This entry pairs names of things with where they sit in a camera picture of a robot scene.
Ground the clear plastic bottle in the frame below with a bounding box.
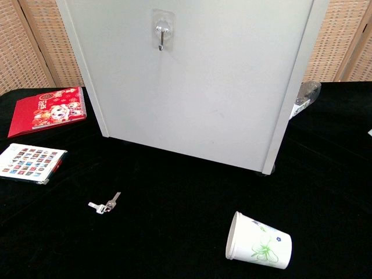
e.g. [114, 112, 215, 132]
[289, 81, 322, 119]

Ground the small metal key bunch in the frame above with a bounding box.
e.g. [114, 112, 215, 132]
[88, 191, 122, 216]

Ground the red spiral desk calendar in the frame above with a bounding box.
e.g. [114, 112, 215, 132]
[7, 86, 88, 139]

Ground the wicker folding screen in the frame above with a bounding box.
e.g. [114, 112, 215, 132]
[301, 0, 372, 84]
[0, 0, 85, 96]

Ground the white sticker sheet booklet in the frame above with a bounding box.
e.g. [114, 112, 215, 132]
[0, 142, 69, 186]

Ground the white floral paper cup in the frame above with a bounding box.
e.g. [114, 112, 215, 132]
[225, 210, 293, 270]

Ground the black tablecloth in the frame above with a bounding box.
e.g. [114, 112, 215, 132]
[0, 81, 372, 279]

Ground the clear adhesive metal hook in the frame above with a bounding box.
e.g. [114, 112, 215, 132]
[151, 8, 177, 53]

